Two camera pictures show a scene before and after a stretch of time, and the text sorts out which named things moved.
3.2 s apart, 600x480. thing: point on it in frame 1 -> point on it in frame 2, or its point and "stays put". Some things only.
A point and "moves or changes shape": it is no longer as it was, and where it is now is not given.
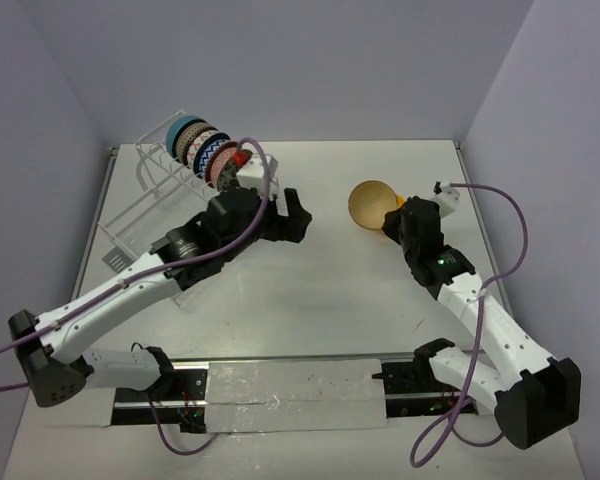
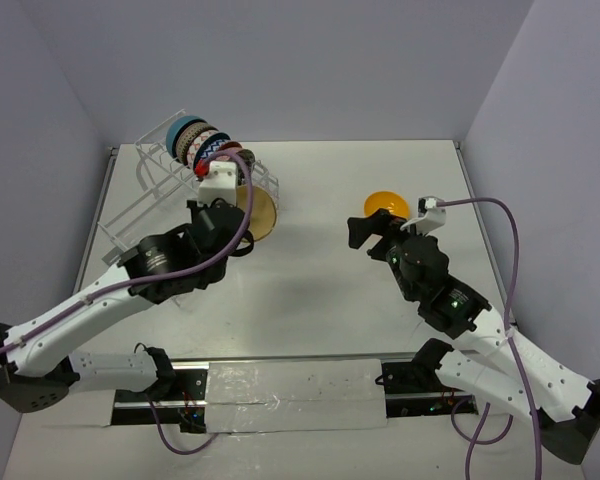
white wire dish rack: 158,199 stays put
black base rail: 410,392 stays put
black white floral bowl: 228,178 -> 249,159
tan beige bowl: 369,201 moves or changes shape
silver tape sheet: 252,396 stays put
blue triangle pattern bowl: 203,152 stays put
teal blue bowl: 174,129 stays put
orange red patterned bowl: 217,160 moves or changes shape
